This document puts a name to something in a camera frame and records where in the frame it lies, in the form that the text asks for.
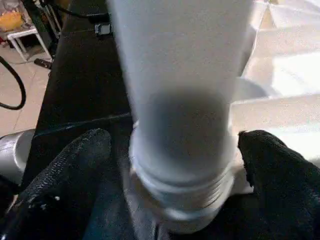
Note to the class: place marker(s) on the white plastic table leg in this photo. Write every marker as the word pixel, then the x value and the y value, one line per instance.
pixel 180 100

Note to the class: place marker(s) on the black work mat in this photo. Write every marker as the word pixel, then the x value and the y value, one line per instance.
pixel 80 85

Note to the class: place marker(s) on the silver mat buckle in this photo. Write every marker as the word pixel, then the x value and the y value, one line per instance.
pixel 103 29

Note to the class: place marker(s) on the white plastic table top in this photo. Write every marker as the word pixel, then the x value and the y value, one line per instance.
pixel 285 75

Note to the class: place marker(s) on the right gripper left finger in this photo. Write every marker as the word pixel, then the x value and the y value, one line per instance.
pixel 55 190

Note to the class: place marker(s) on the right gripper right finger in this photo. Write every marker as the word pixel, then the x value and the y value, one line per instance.
pixel 285 185

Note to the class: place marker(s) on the orange plastic item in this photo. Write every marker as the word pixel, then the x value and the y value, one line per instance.
pixel 11 21

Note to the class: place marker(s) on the white metal stool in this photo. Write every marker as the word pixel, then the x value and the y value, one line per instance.
pixel 27 34

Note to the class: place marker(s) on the black metal stand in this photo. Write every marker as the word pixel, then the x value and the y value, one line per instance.
pixel 40 25

